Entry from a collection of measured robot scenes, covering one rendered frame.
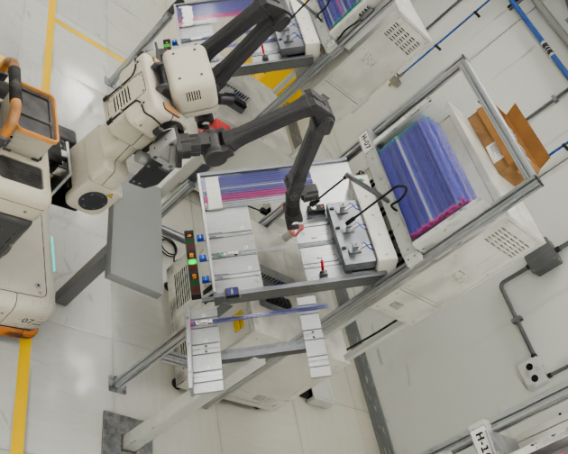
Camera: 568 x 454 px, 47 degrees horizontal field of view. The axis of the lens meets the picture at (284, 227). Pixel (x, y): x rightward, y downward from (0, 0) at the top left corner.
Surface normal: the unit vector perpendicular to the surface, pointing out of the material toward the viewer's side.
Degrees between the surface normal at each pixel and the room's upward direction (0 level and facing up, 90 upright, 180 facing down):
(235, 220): 43
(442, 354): 90
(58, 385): 0
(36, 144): 92
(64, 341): 0
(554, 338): 90
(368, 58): 90
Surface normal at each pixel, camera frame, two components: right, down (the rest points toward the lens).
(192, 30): -0.04, -0.64
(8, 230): 0.26, 0.79
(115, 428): 0.69, -0.55
